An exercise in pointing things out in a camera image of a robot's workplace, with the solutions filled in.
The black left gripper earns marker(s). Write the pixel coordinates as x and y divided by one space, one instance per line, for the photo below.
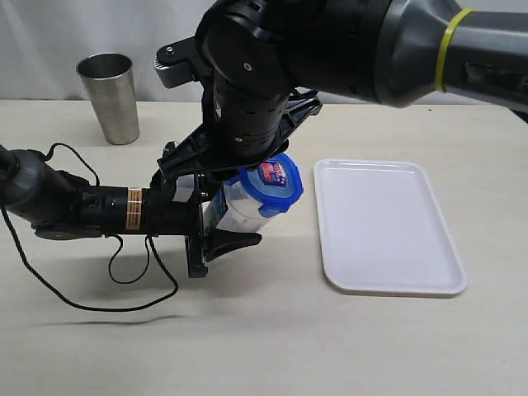
163 217

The clear plastic tall container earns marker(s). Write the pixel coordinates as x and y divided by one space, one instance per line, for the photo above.
233 209

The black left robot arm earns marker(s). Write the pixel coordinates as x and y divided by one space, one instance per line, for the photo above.
63 206

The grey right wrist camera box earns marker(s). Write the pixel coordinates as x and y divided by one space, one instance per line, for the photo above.
178 63

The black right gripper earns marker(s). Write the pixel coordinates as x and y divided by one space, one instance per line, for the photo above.
237 132

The white backdrop curtain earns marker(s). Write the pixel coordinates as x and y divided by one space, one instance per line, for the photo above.
42 43

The blue plastic container lid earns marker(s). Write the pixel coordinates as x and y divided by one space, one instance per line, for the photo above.
275 185

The white plastic tray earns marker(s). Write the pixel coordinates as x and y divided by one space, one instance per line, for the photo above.
382 231

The stainless steel cup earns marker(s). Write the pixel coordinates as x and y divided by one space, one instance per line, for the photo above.
109 82

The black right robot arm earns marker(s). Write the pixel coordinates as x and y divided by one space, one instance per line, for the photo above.
262 64

